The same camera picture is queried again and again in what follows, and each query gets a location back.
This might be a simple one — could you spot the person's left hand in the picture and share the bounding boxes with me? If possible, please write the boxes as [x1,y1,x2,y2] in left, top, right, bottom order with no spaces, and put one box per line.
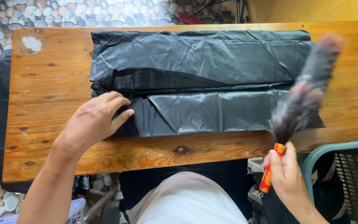
[55,91,135,153]

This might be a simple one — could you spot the person's right hand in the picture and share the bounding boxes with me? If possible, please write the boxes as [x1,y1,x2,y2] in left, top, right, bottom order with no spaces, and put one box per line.
[263,141,316,213]

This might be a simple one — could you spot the grey feather duster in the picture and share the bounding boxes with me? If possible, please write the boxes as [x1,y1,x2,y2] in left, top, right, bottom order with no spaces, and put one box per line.
[259,33,344,194]

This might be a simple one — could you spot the black plastic raincoat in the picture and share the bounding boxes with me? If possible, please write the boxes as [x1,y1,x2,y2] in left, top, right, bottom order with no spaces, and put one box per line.
[89,29,326,138]

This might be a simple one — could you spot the black garment with white stripe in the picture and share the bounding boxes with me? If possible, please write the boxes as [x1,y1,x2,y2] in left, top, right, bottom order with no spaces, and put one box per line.
[310,152,348,222]

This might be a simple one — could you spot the white plastic basket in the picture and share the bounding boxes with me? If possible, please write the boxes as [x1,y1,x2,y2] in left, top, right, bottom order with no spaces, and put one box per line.
[0,198,86,224]

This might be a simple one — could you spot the person's white shirt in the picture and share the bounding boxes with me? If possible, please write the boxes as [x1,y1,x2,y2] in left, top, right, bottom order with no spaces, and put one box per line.
[126,172,248,224]

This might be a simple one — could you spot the red plastic item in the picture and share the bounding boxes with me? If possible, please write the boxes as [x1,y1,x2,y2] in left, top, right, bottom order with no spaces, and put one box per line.
[179,12,205,25]

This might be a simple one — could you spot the black metal stand legs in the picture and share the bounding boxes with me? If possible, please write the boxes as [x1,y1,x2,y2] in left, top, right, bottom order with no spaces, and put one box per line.
[193,0,250,24]

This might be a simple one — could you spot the wooden stool frame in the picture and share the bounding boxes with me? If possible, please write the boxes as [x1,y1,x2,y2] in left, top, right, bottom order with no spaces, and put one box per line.
[83,186,119,223]

